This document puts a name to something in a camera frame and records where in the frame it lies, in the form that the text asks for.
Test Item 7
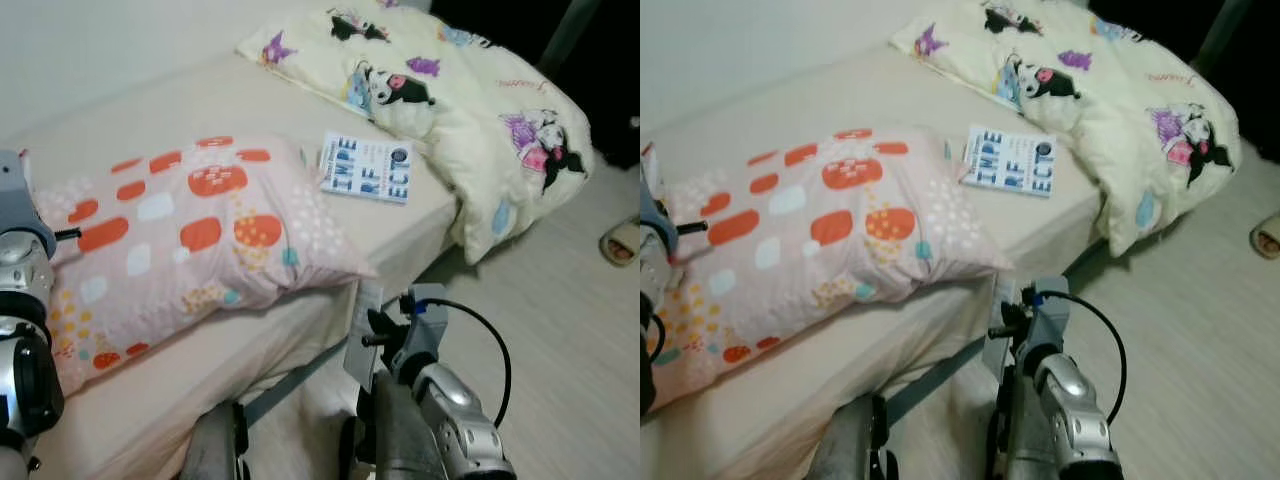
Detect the mattress with cream sheet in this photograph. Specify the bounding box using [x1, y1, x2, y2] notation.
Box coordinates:
[640, 45, 1111, 480]
[0, 52, 461, 480]

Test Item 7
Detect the beige slipper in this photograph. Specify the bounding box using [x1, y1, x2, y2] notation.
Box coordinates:
[598, 222, 641, 267]
[1250, 212, 1280, 261]

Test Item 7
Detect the pink patterned pillow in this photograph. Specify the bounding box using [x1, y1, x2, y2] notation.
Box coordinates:
[660, 125, 1011, 411]
[25, 133, 379, 399]

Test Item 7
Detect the dark bed frame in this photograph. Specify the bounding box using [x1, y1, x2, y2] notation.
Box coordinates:
[885, 335, 991, 426]
[240, 345, 351, 426]

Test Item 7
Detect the grey door post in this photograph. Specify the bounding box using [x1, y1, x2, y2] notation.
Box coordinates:
[1195, 0, 1256, 76]

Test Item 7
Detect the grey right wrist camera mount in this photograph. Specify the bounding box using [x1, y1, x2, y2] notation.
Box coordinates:
[1020, 277, 1071, 366]
[398, 283, 449, 376]

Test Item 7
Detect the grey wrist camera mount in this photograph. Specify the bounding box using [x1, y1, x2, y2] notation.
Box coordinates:
[398, 283, 449, 376]
[0, 150, 59, 261]
[1020, 277, 1071, 366]
[640, 150, 669, 231]

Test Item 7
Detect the white blue paperback book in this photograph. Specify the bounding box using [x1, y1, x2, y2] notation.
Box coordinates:
[318, 131, 414, 206]
[960, 124, 1057, 198]

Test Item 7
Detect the cream cartoon print quilt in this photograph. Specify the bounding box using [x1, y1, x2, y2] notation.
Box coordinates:
[888, 0, 1243, 259]
[236, 5, 596, 266]

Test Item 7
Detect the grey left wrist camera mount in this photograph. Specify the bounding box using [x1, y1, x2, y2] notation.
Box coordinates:
[640, 150, 669, 231]
[0, 150, 59, 261]

